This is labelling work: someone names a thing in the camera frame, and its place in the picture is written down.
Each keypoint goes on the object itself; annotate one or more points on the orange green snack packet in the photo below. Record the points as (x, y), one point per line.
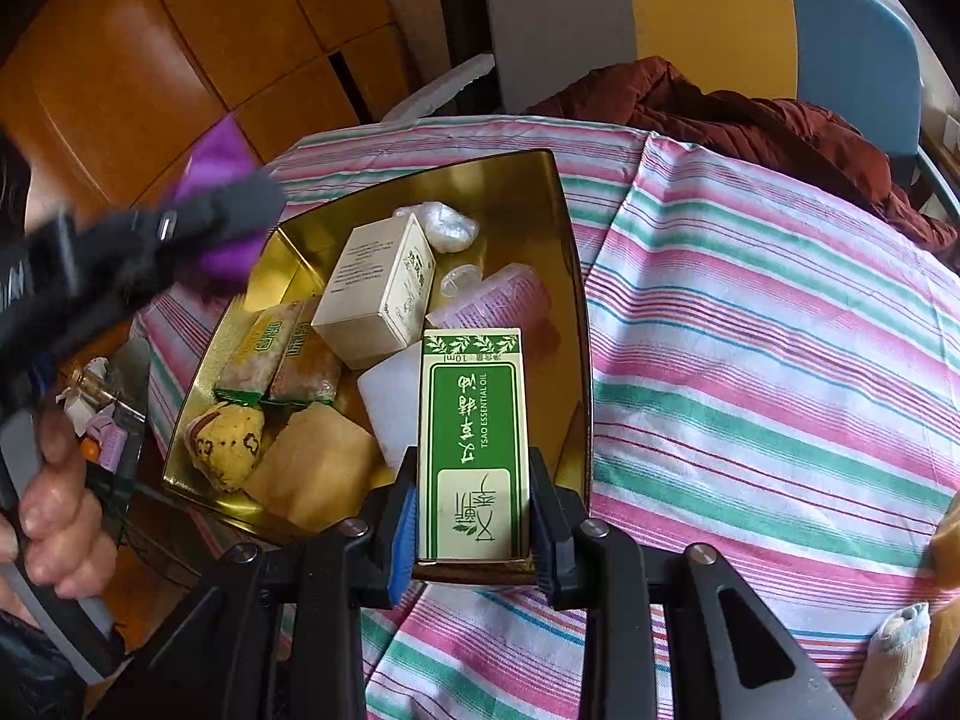
(304, 360)

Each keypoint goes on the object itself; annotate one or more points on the tall white carton box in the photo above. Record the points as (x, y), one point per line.
(371, 292)

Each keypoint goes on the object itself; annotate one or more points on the white plastic block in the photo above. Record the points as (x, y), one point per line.
(390, 405)

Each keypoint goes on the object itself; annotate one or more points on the green and white carton box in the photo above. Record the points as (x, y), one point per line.
(469, 420)

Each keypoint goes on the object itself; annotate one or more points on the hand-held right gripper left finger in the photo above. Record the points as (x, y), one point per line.
(403, 540)

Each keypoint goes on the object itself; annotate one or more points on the grey yellow blue chair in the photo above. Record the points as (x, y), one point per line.
(675, 15)

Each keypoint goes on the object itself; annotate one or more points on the clear plastic bag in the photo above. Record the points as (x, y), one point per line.
(450, 225)

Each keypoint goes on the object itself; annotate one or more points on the gold metal tin box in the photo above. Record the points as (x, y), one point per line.
(540, 210)

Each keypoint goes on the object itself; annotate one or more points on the yellow spotted pouch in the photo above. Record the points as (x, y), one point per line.
(225, 446)

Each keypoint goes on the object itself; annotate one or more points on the maroon jacket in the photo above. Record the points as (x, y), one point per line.
(750, 127)

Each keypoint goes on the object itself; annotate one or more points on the yellow green snack packet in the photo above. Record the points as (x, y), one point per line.
(255, 352)

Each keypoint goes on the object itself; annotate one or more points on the person's left hand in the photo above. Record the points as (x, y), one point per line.
(67, 510)

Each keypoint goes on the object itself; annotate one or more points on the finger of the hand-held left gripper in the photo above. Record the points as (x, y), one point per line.
(232, 206)

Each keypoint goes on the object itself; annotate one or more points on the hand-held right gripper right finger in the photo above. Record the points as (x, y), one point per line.
(544, 555)

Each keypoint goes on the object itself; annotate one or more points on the small clear round cap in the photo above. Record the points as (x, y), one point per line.
(461, 286)

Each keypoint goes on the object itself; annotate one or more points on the tan soft item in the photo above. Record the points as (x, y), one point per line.
(946, 540)

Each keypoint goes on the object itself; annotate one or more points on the white rolled cloth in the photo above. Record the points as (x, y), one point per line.
(889, 660)

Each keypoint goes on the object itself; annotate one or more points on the brass bottle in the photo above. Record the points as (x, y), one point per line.
(86, 384)

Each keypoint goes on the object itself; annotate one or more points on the purple pouch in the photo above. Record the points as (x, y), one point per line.
(225, 262)

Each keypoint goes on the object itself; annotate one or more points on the beige block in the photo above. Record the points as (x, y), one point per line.
(315, 465)

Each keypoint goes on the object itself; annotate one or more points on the striped tablecloth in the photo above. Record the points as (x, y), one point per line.
(750, 352)

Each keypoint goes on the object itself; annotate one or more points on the pink clear packet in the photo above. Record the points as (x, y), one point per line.
(502, 300)

